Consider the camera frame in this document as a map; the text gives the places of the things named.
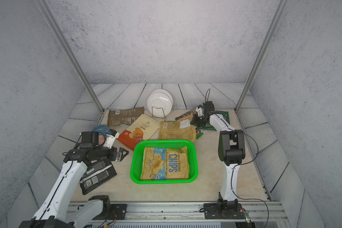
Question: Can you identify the white plate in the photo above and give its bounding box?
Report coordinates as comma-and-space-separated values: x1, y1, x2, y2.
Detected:
147, 89, 173, 116

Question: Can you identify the cassava chips bag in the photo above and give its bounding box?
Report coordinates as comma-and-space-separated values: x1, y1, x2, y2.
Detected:
117, 114, 159, 151

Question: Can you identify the olive brown Lerna bag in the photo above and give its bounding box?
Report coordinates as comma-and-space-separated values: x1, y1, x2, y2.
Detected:
107, 107, 144, 127

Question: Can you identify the wire plate stand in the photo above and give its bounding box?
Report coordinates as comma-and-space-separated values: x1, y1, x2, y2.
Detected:
151, 106, 166, 119

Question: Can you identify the metal corner post right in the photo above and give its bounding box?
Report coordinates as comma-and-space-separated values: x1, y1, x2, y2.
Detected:
235, 0, 288, 113

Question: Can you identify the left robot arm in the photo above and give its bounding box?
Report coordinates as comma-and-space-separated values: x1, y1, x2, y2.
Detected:
20, 147, 127, 228

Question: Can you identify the tan kraft chips bag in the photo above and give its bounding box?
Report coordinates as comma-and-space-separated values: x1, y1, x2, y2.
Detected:
158, 116, 196, 142

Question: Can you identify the green white acefood bag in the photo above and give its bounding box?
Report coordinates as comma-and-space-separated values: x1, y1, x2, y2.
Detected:
196, 129, 207, 139

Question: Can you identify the brown chips bag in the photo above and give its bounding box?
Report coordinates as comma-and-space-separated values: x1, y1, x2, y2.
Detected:
175, 110, 197, 121

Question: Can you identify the metal corner post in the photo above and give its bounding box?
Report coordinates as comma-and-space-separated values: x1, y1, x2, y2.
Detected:
235, 0, 288, 113
35, 0, 105, 113

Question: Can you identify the green Real chips bag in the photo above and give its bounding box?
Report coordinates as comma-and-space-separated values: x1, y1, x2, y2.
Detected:
198, 111, 230, 131

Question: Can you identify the black snack bag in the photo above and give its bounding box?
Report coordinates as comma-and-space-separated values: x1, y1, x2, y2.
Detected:
79, 158, 117, 195

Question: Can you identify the kettle cooked chips bag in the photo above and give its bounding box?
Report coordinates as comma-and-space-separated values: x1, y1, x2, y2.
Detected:
140, 146, 190, 181

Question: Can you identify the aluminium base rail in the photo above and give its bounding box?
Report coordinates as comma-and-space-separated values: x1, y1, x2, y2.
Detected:
92, 201, 291, 228

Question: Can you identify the metal corner post left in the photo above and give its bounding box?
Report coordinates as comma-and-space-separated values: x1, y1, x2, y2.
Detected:
35, 0, 105, 113

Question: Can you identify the green plastic basket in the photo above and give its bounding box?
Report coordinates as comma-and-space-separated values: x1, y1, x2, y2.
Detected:
130, 140, 199, 184

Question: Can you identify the blue bowl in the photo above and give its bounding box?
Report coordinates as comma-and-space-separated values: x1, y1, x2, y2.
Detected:
92, 124, 108, 135

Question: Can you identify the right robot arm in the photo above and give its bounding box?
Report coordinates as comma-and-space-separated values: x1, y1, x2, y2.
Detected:
192, 113, 246, 219

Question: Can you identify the red patterned bowl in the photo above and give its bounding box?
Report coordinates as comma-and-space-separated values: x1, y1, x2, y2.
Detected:
98, 134, 105, 145

